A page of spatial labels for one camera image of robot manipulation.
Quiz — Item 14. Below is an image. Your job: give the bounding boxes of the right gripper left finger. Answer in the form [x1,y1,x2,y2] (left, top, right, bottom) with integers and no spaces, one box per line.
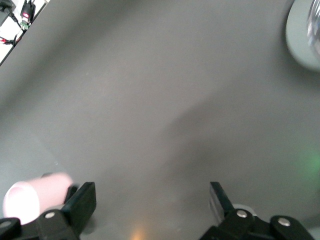
[0,181,97,240]

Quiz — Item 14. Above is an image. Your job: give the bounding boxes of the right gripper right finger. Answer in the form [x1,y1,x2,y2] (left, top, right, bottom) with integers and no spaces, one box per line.
[199,181,316,240]

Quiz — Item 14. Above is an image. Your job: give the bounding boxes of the pink plastic cup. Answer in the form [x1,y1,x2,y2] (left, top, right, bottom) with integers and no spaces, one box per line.
[2,173,75,226]

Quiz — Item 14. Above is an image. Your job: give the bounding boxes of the dark grey table mat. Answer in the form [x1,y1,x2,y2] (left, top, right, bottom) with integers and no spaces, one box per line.
[0,0,320,240]

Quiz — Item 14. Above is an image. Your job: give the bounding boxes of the grey-green steel stock pot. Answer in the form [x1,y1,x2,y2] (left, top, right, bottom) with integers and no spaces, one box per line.
[284,0,320,74]

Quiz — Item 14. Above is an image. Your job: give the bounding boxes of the black power box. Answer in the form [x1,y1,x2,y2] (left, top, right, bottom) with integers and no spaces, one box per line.
[0,0,16,26]

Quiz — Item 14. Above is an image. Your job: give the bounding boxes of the large glass pot lid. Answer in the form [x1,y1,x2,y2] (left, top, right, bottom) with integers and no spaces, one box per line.
[306,0,320,55]

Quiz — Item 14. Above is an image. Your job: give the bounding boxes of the thin red and black wires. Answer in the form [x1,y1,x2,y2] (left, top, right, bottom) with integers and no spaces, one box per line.
[0,28,25,48]

